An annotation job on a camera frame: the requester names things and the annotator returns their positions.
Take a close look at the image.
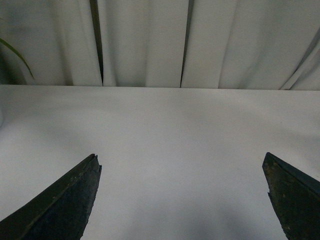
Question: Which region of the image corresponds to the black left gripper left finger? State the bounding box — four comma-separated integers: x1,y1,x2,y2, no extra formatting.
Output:
0,154,102,240

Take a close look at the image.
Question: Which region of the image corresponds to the green plant leaf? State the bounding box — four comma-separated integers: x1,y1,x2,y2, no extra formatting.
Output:
0,38,34,79

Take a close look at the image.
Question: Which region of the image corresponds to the white curtain backdrop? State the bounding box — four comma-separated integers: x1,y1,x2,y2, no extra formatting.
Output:
0,0,320,91

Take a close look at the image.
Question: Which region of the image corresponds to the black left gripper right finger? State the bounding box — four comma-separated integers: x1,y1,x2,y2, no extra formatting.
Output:
262,152,320,240

